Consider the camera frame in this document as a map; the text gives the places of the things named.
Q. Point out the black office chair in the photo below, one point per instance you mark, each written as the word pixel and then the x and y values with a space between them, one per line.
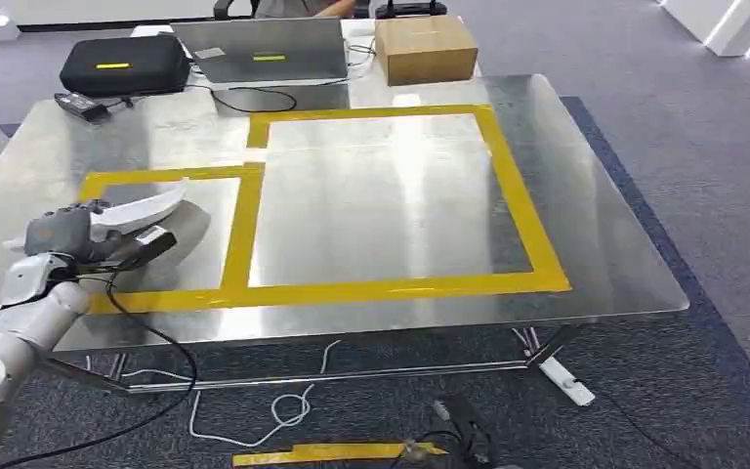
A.
pixel 229 8

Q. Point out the grey laptop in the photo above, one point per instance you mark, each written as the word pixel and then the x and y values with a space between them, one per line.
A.
pixel 265 52

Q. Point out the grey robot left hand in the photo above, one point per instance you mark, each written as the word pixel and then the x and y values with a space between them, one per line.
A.
pixel 64 230

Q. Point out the long white power strip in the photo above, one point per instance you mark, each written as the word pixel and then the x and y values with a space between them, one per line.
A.
pixel 566 382

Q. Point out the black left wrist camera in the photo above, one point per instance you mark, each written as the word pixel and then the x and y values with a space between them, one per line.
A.
pixel 152 245

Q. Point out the black floor device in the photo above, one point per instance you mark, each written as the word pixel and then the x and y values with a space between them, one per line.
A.
pixel 465 421

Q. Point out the person behind desk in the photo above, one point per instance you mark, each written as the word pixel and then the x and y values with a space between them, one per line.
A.
pixel 304 6

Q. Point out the black carrying case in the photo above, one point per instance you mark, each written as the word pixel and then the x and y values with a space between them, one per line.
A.
pixel 126 65

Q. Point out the black bag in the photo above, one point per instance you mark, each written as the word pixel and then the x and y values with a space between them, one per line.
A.
pixel 410 9

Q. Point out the black power adapter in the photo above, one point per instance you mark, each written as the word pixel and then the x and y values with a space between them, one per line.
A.
pixel 80 105

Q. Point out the white lit wall panel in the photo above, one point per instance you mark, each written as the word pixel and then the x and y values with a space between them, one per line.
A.
pixel 731 26

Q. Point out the cardboard box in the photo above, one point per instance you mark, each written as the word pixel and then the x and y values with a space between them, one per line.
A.
pixel 427 52

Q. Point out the white curved plastic part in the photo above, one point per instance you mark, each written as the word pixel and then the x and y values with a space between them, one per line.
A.
pixel 145 207

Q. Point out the yellow bench tape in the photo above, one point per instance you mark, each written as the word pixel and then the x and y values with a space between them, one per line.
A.
pixel 242 239

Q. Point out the steel bench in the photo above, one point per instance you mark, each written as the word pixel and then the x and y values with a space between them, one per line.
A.
pixel 381 213

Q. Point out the yellow floor tape strip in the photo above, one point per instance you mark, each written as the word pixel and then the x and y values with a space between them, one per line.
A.
pixel 323 453

